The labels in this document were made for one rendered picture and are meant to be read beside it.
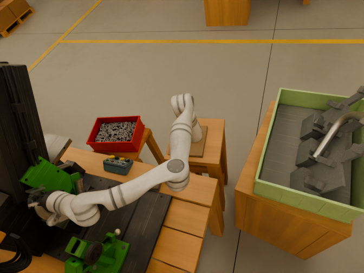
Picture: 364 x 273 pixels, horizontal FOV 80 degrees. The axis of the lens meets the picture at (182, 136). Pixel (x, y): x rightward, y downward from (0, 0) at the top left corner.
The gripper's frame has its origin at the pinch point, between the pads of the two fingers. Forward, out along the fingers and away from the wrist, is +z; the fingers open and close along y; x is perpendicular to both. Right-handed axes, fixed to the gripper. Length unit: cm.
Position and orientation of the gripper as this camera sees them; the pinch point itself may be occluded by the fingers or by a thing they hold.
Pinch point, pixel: (37, 195)
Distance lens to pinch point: 106.0
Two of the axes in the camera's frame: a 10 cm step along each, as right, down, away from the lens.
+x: 0.7, 9.9, 1.1
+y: -5.3, 1.4, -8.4
